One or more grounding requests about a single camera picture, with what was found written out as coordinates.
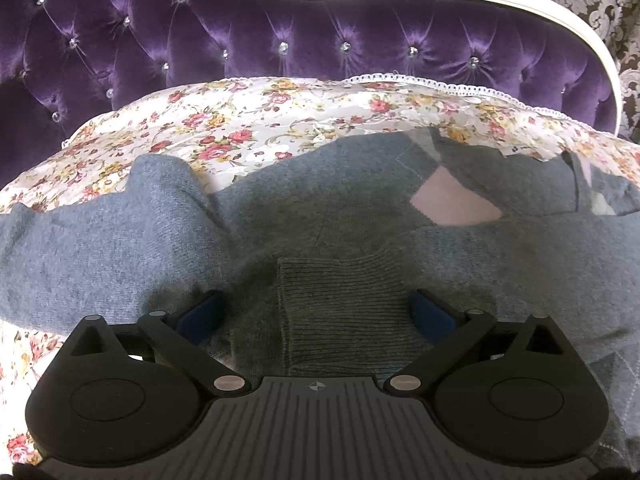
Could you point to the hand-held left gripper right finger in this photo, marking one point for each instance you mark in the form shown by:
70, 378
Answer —
429, 314

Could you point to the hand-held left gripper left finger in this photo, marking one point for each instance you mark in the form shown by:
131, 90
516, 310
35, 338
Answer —
198, 317

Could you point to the grey knit sweater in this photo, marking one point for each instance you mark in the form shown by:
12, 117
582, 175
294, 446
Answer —
320, 240

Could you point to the floral bed sheet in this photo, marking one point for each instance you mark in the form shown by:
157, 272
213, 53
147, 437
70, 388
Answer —
240, 120

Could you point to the purple tufted headboard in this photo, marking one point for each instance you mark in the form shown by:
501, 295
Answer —
300, 35

